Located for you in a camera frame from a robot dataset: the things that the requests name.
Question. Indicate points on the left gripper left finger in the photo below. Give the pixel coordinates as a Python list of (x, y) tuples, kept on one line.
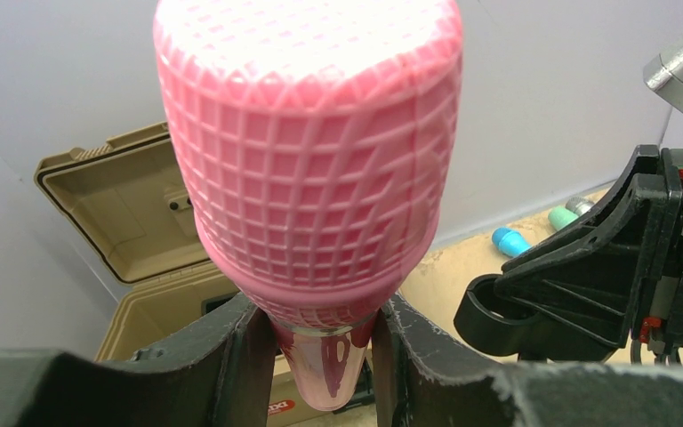
[(216, 371)]

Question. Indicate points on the tan plastic tool case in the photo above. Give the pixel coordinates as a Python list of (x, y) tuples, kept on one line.
[(127, 200)]

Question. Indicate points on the blue microphone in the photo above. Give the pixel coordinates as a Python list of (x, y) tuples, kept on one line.
[(509, 242)]

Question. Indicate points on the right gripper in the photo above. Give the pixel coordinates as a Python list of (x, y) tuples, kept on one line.
[(586, 282)]

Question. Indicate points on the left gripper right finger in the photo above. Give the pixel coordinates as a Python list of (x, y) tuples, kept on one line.
[(425, 377)]

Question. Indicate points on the silver grey microphone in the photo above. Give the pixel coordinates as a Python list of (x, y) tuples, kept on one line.
[(579, 205)]

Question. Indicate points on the mint green microphone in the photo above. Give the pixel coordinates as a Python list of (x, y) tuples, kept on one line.
[(560, 217)]

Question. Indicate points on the pink toy microphone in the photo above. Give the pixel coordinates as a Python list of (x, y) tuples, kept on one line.
[(314, 140)]

